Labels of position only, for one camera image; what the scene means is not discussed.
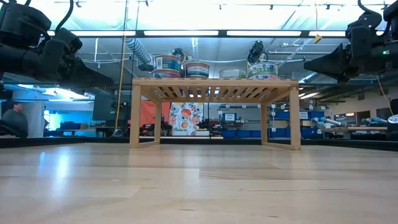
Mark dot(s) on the black device white top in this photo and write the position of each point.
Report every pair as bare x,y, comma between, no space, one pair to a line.
393,127

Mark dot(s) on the black metal table frame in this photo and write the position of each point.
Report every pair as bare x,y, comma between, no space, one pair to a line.
62,140

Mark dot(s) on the orange fabric panel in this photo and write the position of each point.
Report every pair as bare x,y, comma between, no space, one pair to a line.
149,112

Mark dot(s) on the tuna can green white label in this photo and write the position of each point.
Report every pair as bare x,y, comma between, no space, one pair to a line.
262,77
262,69
232,73

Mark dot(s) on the wooden slatted shelf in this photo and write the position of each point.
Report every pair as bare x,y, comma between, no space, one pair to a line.
217,82

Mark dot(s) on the blue storage bin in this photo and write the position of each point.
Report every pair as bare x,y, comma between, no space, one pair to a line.
309,132
243,133
280,132
228,133
256,133

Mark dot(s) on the dark monitor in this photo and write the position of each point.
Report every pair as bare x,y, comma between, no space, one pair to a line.
105,107

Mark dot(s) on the white tray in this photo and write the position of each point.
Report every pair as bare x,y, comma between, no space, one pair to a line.
181,133
202,133

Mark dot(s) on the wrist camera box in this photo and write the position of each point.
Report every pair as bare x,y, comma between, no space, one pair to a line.
21,25
392,15

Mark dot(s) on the white sign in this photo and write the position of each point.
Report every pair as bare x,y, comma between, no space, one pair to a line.
229,117

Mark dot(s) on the wooden workbench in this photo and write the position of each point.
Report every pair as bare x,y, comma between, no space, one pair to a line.
357,128

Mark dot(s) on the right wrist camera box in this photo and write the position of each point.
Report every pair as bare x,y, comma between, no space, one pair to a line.
392,15

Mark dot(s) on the blue shelf bin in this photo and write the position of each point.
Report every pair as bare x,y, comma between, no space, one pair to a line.
283,115
317,114

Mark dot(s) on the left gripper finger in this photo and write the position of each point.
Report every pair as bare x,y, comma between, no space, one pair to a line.
56,62
70,40

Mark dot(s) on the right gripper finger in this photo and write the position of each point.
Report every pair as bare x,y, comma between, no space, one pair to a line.
342,63
363,20

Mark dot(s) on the floral print poster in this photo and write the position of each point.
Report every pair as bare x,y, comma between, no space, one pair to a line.
186,118

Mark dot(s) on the person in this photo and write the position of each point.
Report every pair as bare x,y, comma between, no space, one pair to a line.
15,121

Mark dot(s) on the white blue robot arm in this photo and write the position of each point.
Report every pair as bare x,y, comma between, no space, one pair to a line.
374,120
326,122

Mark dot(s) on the yellow hanging tag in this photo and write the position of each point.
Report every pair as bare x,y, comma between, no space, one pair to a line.
317,39

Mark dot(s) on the silver flexible duct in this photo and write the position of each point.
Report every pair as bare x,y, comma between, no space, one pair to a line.
138,49

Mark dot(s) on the ceiling light panel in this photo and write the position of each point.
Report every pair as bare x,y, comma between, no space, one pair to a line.
102,33
326,33
50,33
180,33
264,33

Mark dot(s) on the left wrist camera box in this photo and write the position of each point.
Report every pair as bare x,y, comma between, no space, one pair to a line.
21,25

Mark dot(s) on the grey covered cabinet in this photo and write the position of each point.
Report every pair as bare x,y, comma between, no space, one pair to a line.
35,118

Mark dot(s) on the dark side table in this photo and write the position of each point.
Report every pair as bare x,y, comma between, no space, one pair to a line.
71,126

